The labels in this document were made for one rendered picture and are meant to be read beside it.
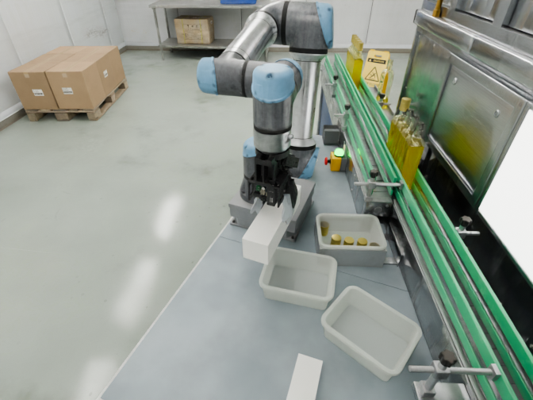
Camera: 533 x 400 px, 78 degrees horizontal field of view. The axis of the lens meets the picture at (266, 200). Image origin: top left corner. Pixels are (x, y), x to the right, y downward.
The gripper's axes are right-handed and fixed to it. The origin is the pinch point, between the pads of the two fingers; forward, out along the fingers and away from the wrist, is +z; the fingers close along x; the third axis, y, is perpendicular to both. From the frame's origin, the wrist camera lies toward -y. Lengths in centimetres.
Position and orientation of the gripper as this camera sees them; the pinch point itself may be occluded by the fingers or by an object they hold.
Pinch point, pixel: (274, 214)
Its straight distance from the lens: 80.5
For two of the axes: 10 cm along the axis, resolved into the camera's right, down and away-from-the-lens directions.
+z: 0.0, 7.9, 6.1
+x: 9.3, 2.3, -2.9
